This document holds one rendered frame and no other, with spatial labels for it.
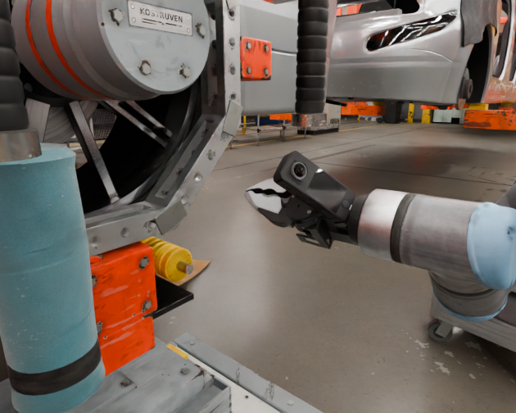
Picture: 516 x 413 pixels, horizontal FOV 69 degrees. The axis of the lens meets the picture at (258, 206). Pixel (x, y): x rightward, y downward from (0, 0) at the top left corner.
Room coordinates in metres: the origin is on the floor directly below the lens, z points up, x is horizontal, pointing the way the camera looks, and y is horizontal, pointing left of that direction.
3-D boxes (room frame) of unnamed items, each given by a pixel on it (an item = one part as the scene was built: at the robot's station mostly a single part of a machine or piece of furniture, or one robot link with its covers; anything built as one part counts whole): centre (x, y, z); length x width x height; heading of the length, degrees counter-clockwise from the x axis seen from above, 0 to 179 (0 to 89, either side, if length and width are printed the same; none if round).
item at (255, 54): (0.75, 0.03, 0.85); 0.09 x 0.08 x 0.07; 140
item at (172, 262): (0.66, 0.23, 0.51); 0.29 x 0.06 x 0.06; 50
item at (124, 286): (0.52, 0.25, 0.48); 0.16 x 0.12 x 0.17; 50
